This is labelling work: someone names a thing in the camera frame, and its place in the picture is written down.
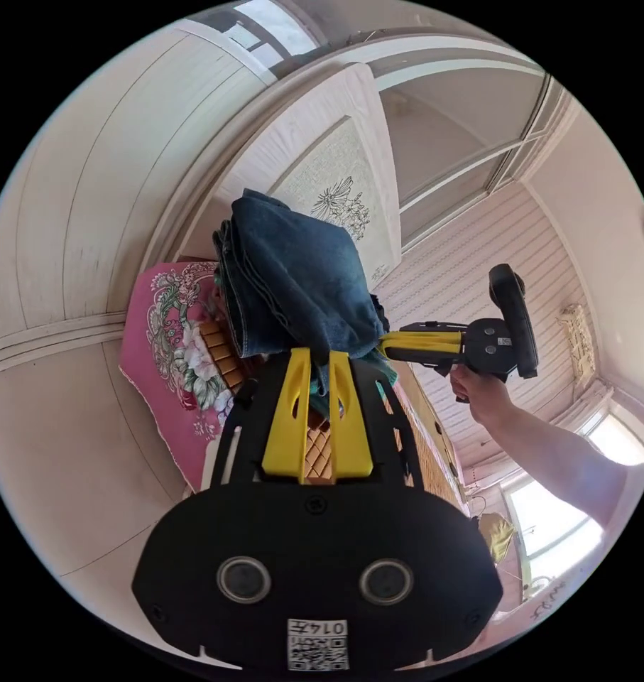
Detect window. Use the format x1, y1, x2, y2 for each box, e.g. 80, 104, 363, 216
500, 468, 606, 587
577, 407, 644, 480

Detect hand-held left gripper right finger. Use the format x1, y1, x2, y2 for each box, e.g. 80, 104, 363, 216
327, 350, 376, 479

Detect pile of clothes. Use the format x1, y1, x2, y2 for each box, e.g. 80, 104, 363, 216
210, 266, 398, 398

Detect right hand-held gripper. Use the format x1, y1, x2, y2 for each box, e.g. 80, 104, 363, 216
376, 318, 513, 384

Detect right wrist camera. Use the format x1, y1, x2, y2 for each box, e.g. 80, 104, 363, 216
487, 264, 540, 380

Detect blue jeans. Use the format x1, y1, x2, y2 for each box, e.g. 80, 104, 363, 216
212, 188, 386, 363

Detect person's right hand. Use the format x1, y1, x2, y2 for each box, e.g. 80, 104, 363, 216
449, 366, 515, 427

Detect white padded headboard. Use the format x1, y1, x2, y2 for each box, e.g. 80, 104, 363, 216
214, 61, 404, 286

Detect person's right forearm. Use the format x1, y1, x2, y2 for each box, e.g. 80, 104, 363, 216
481, 402, 644, 529

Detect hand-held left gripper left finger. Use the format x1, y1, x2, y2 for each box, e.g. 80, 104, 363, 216
261, 348, 313, 484

